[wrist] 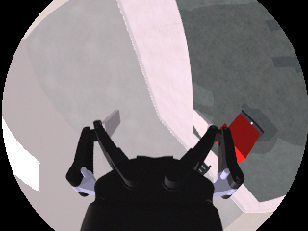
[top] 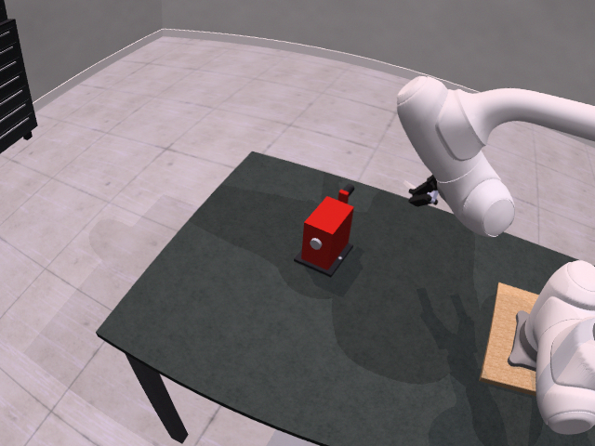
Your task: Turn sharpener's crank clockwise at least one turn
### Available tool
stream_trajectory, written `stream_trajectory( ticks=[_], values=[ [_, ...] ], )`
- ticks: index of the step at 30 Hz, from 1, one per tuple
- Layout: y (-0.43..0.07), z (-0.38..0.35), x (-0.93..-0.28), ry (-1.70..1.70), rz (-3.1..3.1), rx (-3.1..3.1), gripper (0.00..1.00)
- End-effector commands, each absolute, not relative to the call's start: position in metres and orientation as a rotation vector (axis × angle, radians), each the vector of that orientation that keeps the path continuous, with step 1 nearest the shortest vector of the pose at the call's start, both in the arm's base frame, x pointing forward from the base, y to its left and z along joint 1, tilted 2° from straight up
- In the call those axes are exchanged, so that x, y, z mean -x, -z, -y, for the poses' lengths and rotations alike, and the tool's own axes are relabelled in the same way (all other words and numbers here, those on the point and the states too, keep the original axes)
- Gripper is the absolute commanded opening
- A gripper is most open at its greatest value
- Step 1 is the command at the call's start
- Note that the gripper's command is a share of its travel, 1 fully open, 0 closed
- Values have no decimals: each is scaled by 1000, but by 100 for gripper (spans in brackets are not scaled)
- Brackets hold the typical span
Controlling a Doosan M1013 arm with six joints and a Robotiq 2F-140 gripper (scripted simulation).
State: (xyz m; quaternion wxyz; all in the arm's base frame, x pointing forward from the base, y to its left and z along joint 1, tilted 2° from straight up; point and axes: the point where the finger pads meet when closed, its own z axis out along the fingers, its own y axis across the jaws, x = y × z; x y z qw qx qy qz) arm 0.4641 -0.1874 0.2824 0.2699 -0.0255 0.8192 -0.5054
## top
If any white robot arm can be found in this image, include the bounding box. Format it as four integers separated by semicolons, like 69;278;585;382
397;76;595;435

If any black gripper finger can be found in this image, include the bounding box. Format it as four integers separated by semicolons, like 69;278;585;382
403;175;439;206

